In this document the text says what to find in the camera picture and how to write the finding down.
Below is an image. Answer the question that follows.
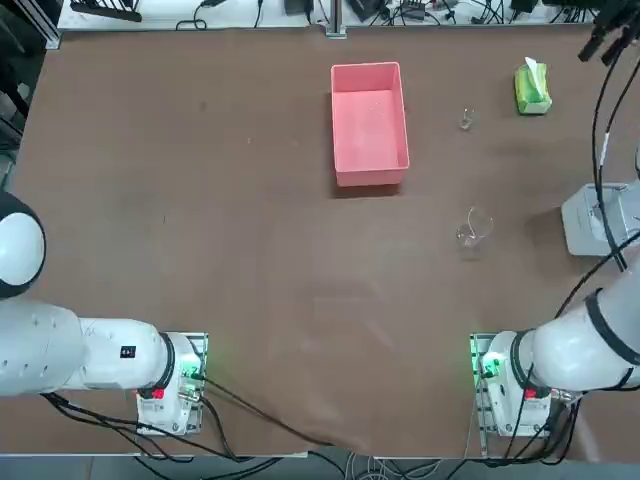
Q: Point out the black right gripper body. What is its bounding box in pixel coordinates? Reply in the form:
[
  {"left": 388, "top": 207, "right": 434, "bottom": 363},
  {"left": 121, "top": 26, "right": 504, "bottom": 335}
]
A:
[{"left": 593, "top": 0, "right": 640, "bottom": 34}]

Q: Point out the green tissue pack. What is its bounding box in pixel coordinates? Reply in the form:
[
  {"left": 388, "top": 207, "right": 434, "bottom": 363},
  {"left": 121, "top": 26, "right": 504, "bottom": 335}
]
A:
[{"left": 513, "top": 56, "right": 554, "bottom": 116}]

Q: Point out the white bin with flip lid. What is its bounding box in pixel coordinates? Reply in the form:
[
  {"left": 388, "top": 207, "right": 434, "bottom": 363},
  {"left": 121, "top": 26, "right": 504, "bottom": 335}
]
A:
[{"left": 560, "top": 182, "right": 640, "bottom": 259}]

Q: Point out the large glass beaker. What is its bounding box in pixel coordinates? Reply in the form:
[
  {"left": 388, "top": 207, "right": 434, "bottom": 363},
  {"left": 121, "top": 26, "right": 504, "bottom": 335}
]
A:
[{"left": 455, "top": 205, "right": 496, "bottom": 261}]

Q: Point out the pink plastic container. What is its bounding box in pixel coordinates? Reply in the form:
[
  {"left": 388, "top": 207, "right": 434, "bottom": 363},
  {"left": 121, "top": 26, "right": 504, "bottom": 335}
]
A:
[{"left": 329, "top": 62, "right": 411, "bottom": 189}]

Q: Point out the aluminium frame post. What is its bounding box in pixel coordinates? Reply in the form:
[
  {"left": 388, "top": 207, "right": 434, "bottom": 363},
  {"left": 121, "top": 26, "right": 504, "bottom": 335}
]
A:
[{"left": 327, "top": 0, "right": 347, "bottom": 39}]

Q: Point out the black base cable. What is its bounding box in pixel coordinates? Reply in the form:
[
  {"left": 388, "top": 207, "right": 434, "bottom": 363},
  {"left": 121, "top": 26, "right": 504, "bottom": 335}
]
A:
[{"left": 199, "top": 377, "right": 334, "bottom": 447}]

